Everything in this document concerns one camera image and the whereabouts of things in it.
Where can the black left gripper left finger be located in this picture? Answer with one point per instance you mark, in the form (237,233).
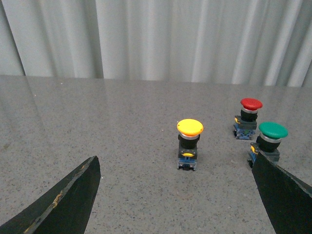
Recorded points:
(65,208)

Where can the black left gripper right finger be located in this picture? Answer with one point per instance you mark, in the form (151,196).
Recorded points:
(287,199)

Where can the green mushroom push button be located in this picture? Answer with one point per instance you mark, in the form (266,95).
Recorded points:
(271,134)

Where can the red mushroom push button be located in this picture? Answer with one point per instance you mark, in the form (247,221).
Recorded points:
(245,124)

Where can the yellow mushroom push button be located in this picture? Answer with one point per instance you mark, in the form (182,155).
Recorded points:
(188,137)

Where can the white pleated curtain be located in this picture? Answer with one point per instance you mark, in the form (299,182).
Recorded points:
(256,42)

